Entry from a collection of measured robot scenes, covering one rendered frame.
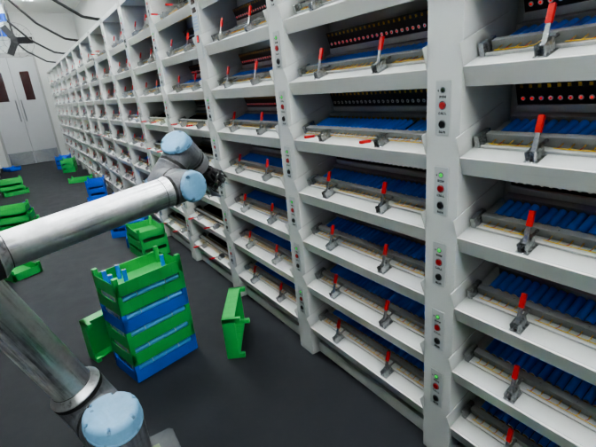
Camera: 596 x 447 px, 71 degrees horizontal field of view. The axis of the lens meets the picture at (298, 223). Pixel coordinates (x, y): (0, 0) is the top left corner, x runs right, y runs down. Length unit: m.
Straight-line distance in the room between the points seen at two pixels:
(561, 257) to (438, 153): 0.35
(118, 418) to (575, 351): 1.11
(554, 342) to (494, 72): 0.59
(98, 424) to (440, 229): 1.02
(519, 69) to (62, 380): 1.34
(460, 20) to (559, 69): 0.23
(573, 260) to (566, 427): 0.40
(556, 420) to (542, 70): 0.77
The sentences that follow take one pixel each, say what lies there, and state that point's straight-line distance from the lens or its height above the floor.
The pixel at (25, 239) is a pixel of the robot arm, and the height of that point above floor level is 0.86.
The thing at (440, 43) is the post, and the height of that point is 1.19.
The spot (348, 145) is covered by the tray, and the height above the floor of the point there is 0.94.
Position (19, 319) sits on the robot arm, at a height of 0.63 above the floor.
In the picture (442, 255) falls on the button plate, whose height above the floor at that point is 0.68.
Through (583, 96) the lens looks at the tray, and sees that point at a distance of 1.09.
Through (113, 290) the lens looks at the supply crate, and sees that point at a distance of 1.78.
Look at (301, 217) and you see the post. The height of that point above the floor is 0.63.
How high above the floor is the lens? 1.13
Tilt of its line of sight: 19 degrees down
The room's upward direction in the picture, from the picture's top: 5 degrees counter-clockwise
